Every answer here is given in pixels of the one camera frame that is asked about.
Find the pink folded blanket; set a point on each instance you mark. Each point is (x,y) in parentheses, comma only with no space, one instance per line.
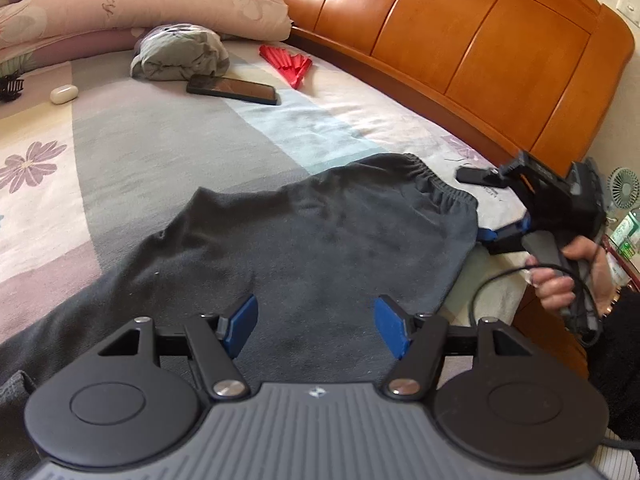
(60,52)

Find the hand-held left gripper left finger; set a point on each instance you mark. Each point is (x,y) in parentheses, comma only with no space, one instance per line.
(240,322)

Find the wooden headboard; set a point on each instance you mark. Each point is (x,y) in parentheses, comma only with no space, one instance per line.
(450,35)

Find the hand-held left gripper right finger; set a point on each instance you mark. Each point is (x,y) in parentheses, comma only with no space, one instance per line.
(390,325)

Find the floral quilt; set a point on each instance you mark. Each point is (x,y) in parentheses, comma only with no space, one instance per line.
(150,0)

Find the black hair claw clip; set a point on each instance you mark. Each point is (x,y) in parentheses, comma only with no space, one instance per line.
(11,89)

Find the white wall switch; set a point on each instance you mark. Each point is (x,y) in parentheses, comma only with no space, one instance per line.
(626,6)

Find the person's right forearm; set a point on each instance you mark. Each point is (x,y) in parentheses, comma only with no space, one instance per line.
(620,360)

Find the grey bundled garment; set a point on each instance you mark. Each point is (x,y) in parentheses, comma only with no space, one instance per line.
(180,55)

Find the dark grey pants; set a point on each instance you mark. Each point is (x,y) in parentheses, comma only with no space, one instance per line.
(300,240)

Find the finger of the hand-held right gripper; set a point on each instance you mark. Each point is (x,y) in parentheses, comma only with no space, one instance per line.
(505,237)
(480,176)

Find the white earbuds case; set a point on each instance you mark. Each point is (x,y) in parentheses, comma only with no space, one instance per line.
(64,94)

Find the small desk fan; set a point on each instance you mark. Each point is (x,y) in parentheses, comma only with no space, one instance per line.
(624,187)

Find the red folding fan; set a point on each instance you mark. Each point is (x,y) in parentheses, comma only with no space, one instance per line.
(290,62)

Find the green label bottle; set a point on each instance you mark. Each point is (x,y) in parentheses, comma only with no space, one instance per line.
(627,235)

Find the black smartphone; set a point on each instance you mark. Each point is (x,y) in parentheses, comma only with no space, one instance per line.
(232,89)

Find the person's right hand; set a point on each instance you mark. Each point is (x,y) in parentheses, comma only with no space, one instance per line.
(552,290)

